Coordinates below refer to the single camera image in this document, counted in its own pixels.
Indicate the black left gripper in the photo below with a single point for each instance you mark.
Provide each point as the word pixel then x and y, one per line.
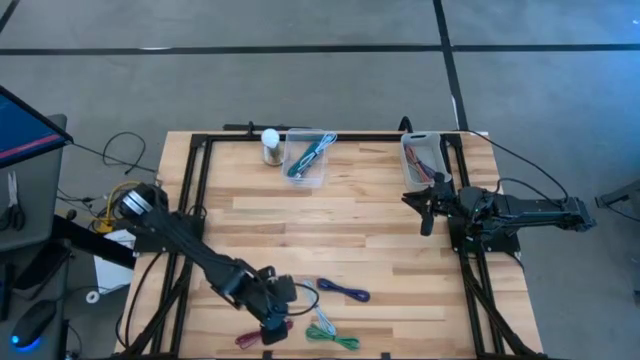
pixel 277 305

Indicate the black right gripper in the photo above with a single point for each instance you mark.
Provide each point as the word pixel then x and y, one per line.
pixel 440 205

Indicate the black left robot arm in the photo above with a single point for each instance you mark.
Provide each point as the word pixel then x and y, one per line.
pixel 195 250

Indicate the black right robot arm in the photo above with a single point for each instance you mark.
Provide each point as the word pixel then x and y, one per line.
pixel 525 214

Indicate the grey plastic bin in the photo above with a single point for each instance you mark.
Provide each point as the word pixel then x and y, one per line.
pixel 427 140

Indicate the clear plastic bin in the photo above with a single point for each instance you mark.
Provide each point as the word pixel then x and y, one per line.
pixel 312 177

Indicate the small white-capped bottle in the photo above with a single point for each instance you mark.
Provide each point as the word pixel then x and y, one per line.
pixel 271 140

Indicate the white paper sheet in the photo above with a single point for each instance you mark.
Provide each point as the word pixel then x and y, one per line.
pixel 112 272

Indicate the white tape roll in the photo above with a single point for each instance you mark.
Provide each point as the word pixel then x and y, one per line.
pixel 92 296

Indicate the black stand beam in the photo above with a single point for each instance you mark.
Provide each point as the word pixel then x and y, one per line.
pixel 95 242

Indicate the black flat device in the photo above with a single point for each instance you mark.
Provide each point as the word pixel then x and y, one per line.
pixel 40 267

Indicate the black computer mouse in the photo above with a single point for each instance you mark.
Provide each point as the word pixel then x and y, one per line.
pixel 32 322

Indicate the grey side desk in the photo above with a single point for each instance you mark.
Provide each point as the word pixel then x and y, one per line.
pixel 35 200

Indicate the computer monitor with blue screen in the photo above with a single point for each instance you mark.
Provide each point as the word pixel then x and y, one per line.
pixel 25 130

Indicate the black metal table frame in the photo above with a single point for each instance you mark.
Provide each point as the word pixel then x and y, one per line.
pixel 360 137

